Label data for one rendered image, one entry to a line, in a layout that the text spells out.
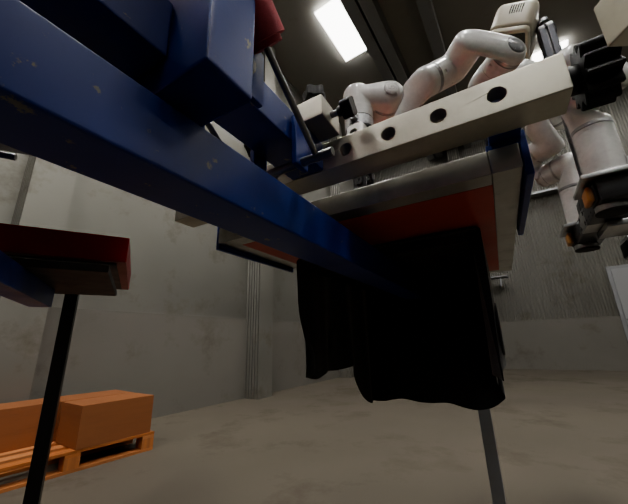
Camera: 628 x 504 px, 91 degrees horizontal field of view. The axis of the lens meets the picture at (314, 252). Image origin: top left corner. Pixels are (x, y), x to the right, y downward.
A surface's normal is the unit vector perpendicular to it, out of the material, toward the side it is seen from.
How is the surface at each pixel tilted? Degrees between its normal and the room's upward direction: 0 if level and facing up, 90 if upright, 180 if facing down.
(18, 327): 90
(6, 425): 90
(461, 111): 90
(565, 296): 90
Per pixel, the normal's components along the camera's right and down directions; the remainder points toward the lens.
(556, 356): -0.55, -0.22
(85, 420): 0.83, -0.18
